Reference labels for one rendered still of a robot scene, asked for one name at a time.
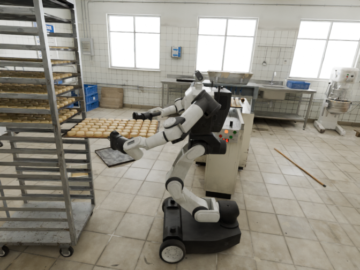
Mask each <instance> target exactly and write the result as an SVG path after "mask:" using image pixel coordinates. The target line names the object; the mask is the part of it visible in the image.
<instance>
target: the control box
mask: <svg viewBox="0 0 360 270"><path fill-rule="evenodd" d="M225 130H228V133H225ZM234 131H236V134H233V132H234ZM214 134H215V135H216V136H217V137H218V139H225V141H226V140H228V143H237V142H238V135H239V129H231V128H225V127H223V128H222V129H221V131H220V132H214ZM219 135H222V137H221V138H220V137H219ZM230 136H232V139H230V138H229V137H230Z"/></svg>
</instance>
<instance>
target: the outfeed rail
mask: <svg viewBox="0 0 360 270"><path fill-rule="evenodd" d="M235 110H236V114H237V118H238V122H239V127H240V130H244V122H243V119H242V115H241V112H240V110H239V108H235Z"/></svg>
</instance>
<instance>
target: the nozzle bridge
mask: <svg viewBox="0 0 360 270"><path fill-rule="evenodd" d="M202 84H203V85H204V86H205V87H211V84H212V83H211V82H210V81H209V80H204V81H203V82H202ZM216 86H217V87H218V86H223V88H226V87H227V88H226V89H227V90H230V89H231V92H232V96H231V97H233V98H247V99H251V102H250V111H251V112H253V111H254V105H255V101H256V100H257V97H258V91H259V86H258V85H257V84H256V83H248V84H247V85H243V84H227V83H218V82H214V83H213V87H215V88H216ZM231 87H232V88H231ZM236 87H237V89H236ZM235 89H236V95H234V91H235ZM241 89H242V90H241ZM240 90H241V95H239V92H240Z"/></svg>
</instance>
